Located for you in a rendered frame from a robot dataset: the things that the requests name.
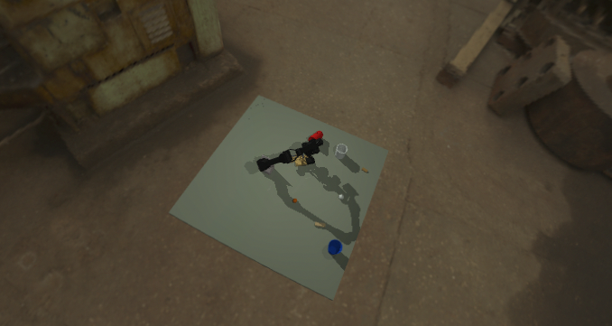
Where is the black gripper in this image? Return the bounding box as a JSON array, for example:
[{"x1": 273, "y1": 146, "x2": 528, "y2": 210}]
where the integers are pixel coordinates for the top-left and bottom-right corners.
[{"x1": 301, "y1": 142, "x2": 315, "y2": 164}]

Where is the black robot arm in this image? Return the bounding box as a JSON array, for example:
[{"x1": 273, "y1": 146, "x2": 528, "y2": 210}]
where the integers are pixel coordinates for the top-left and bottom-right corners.
[{"x1": 256, "y1": 138, "x2": 323, "y2": 172}]

